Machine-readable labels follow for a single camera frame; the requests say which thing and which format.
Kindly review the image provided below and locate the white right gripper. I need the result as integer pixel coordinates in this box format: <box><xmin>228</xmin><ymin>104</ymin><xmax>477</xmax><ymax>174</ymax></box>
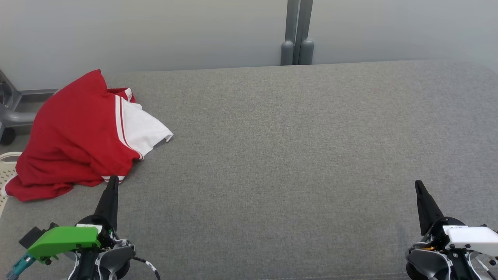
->
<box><xmin>414</xmin><ymin>180</ymin><xmax>498</xmax><ymax>257</ymax></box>

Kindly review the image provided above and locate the red jersey with white panel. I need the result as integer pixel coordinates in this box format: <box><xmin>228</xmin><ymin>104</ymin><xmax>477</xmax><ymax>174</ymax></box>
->
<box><xmin>16</xmin><ymin>69</ymin><xmax>174</xmax><ymax>185</ymax></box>

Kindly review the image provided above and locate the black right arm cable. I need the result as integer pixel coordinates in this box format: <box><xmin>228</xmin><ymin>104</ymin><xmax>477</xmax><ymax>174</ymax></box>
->
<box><xmin>469</xmin><ymin>252</ymin><xmax>498</xmax><ymax>280</ymax></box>

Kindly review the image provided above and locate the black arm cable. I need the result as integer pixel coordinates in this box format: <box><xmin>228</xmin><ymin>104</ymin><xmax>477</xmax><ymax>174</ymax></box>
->
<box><xmin>469</xmin><ymin>252</ymin><xmax>498</xmax><ymax>280</ymax></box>
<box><xmin>132</xmin><ymin>255</ymin><xmax>161</xmax><ymax>280</ymax></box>

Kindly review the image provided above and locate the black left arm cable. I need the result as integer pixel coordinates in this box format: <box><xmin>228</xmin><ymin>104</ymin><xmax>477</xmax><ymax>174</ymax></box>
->
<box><xmin>132</xmin><ymin>255</ymin><xmax>161</xmax><ymax>280</ymax></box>

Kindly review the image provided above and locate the grey metal cart frame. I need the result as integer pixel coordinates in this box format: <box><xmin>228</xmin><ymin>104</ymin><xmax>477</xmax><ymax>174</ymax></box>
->
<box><xmin>0</xmin><ymin>69</ymin><xmax>59</xmax><ymax>146</ymax></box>

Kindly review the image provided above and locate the teal left camera connector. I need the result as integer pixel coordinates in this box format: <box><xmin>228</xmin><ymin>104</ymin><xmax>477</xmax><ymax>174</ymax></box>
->
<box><xmin>6</xmin><ymin>253</ymin><xmax>36</xmax><ymax>280</ymax></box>

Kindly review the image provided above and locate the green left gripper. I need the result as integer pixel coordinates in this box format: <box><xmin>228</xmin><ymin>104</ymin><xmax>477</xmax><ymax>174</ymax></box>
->
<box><xmin>27</xmin><ymin>176</ymin><xmax>119</xmax><ymax>266</ymax></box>

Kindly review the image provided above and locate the grey partition post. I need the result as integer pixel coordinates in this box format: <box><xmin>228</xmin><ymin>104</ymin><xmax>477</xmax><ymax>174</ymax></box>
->
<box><xmin>280</xmin><ymin>0</ymin><xmax>315</xmax><ymax>66</ymax></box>

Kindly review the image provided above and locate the white perforated laundry basket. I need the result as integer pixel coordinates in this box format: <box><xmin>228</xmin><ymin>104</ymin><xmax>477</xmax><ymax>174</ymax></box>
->
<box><xmin>0</xmin><ymin>152</ymin><xmax>23</xmax><ymax>218</ymax></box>

